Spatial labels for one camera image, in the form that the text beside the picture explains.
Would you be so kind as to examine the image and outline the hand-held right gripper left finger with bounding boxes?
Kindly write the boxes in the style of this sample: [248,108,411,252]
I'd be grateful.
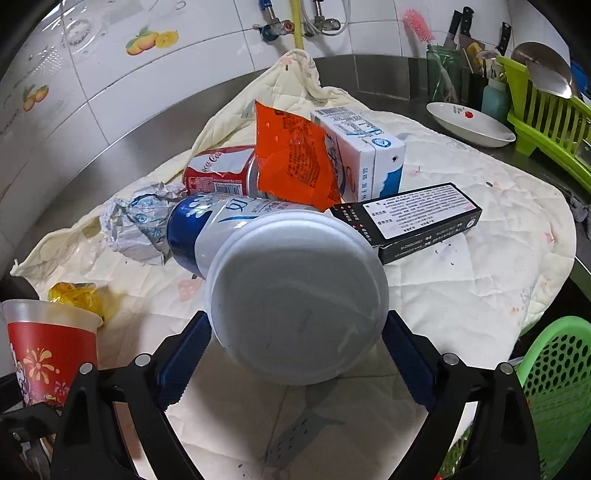
[48,310,215,480]

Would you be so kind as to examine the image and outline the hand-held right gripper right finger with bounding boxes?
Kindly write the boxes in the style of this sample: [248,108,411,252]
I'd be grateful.
[381,310,541,480]

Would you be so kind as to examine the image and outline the blue and white plastic bottle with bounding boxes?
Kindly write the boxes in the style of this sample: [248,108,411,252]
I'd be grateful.
[166,193,391,386]

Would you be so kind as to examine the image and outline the green plastic basket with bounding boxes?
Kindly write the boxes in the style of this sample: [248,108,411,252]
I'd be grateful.
[438,316,591,480]

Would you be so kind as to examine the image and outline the cream quilted cloth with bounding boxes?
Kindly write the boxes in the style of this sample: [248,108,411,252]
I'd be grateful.
[11,50,578,480]

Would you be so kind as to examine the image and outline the yellow plastic wrapper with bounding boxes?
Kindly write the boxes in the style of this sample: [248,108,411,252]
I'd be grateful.
[48,281,109,324]

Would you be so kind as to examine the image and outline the red paper cup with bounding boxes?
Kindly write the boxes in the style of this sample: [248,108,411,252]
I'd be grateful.
[0,299,103,409]

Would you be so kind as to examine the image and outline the long black cardboard box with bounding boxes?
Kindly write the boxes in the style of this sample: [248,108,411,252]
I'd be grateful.
[330,183,483,265]

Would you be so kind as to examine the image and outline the crumpled silver wrapper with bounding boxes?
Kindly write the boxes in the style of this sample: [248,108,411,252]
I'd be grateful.
[99,181,188,266]

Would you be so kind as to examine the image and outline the red soda can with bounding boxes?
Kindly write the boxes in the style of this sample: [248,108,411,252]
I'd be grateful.
[183,144,262,198]

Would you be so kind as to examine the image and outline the white and blue milk carton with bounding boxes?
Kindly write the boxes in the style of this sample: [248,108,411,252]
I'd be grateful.
[310,106,407,204]

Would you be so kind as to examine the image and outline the orange snack packet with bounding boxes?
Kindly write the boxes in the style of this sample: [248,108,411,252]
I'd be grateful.
[255,100,345,213]

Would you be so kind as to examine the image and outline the white shallow plate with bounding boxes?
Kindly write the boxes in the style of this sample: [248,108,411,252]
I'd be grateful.
[426,102,516,148]

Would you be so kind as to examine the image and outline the teal plastic bottle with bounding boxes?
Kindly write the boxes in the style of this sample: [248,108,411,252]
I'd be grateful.
[481,78,511,123]

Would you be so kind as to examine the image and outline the green plastic dish rack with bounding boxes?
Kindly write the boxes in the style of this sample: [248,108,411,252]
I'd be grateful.
[496,55,591,183]

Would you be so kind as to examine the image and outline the steel water valve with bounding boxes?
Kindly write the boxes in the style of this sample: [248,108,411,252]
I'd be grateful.
[311,0,342,35]

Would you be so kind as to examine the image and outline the black handled knife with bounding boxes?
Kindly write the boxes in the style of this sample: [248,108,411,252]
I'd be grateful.
[443,10,462,49]
[455,6,476,51]
[496,22,513,58]

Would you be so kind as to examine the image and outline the yellow hose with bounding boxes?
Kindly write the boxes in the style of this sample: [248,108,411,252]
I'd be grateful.
[293,0,305,51]

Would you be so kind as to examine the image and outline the water valve with red handle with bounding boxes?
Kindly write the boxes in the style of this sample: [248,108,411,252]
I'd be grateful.
[259,0,296,42]

